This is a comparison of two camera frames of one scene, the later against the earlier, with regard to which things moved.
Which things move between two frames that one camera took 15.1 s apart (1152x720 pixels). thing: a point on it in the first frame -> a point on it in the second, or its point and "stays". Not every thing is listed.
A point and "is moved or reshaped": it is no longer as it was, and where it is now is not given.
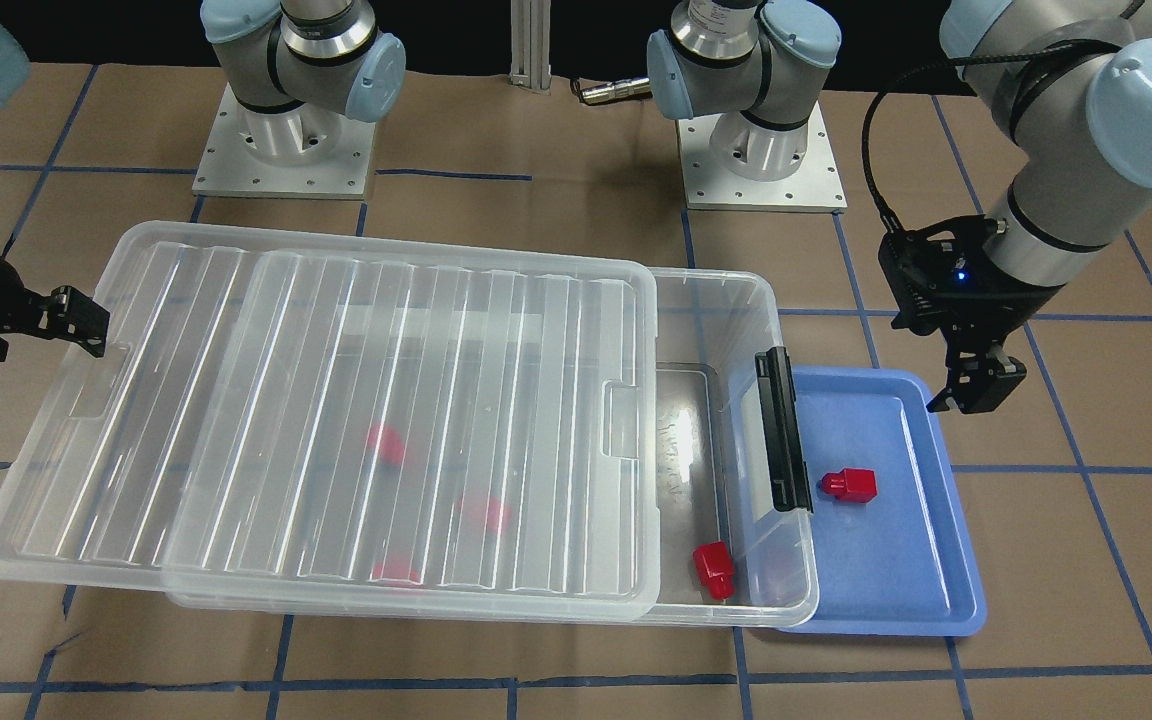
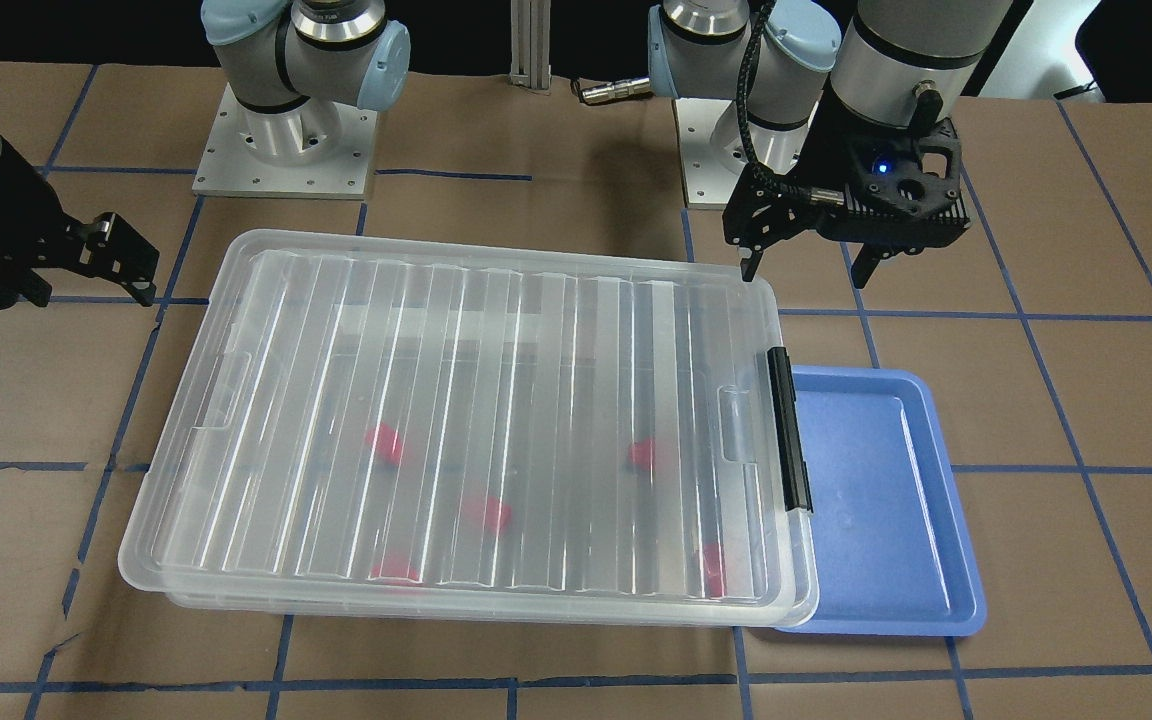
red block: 493,512 stays
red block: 387,442 stays
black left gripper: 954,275 -> 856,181
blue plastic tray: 900,565 stays
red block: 851,484 -> 641,454
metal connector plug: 620,90 stays
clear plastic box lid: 301,420 is moved or reshaped
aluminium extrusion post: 530,45 stays
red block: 397,571 stays
